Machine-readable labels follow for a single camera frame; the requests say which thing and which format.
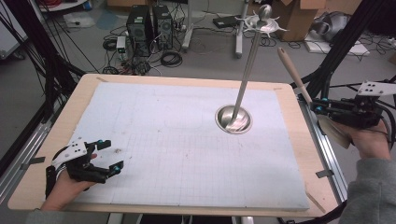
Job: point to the black table clip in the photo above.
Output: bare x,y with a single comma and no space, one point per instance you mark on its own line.
34,161
324,173

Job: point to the black tripod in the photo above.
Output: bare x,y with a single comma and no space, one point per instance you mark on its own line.
348,84

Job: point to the black flat box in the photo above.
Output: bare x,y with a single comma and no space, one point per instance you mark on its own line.
225,21

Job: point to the white grid mat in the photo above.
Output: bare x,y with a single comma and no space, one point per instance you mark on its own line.
186,155

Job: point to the person's left hand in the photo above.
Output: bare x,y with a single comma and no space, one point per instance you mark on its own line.
63,193

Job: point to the aluminium rail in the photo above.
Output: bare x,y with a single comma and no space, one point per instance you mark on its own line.
327,155
18,161

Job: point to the white flat board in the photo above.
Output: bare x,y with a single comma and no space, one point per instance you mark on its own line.
358,49

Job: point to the metal utensil stand rack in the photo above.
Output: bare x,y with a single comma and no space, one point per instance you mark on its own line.
246,77

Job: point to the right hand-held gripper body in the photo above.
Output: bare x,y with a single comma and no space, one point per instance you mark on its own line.
355,112

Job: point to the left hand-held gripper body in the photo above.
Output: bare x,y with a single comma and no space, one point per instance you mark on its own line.
73,152

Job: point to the cardboard box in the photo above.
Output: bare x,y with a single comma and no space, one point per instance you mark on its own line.
295,21

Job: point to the black metal frame post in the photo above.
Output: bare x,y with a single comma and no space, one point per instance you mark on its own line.
43,53
339,53

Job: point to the person's right hand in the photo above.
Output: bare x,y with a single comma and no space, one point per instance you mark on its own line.
370,143

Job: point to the white stand leg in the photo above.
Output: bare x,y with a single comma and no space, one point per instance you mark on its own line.
239,43
187,37

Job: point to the beige slotted spatula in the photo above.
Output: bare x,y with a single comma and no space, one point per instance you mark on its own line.
292,70

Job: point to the black computer tower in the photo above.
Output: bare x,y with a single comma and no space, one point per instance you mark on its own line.
162,26
139,28

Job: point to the white power adapter box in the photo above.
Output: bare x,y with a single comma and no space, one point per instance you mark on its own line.
121,43

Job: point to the grey rounded appliance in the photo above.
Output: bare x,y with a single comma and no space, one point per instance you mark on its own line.
334,25

